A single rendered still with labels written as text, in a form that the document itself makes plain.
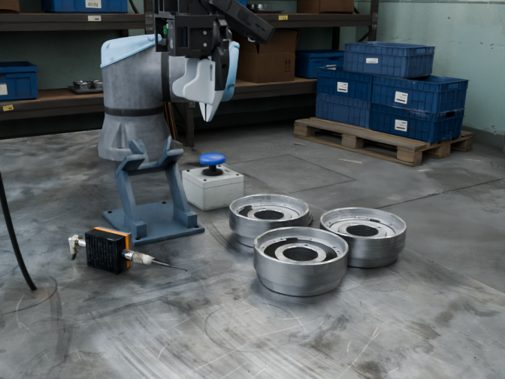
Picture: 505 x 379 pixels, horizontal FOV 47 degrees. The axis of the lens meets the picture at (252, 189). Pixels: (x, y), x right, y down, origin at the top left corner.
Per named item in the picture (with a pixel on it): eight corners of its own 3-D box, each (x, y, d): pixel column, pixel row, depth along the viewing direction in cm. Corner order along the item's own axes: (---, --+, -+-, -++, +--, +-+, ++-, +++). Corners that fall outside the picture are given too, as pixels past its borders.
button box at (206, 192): (243, 203, 89) (244, 173, 88) (203, 211, 86) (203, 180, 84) (218, 189, 96) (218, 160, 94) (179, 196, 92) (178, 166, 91)
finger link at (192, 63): (169, 119, 86) (167, 56, 83) (205, 116, 89) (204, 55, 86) (178, 123, 83) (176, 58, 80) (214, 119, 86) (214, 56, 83)
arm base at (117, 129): (88, 149, 120) (85, 101, 117) (155, 140, 128) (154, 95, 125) (113, 165, 108) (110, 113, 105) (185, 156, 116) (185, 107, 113)
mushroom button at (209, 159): (230, 186, 89) (230, 155, 87) (207, 191, 87) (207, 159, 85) (217, 180, 92) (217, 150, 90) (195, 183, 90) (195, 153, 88)
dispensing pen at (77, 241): (178, 257, 60) (59, 227, 68) (179, 292, 62) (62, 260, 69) (189, 250, 62) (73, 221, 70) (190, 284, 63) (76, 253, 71)
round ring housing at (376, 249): (340, 229, 79) (342, 201, 78) (415, 247, 74) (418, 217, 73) (303, 256, 71) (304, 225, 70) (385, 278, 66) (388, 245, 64)
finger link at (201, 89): (178, 123, 83) (176, 58, 80) (215, 119, 86) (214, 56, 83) (188, 128, 81) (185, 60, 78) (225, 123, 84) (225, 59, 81)
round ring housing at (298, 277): (359, 295, 62) (361, 261, 60) (262, 303, 60) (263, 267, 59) (330, 255, 71) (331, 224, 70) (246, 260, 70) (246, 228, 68)
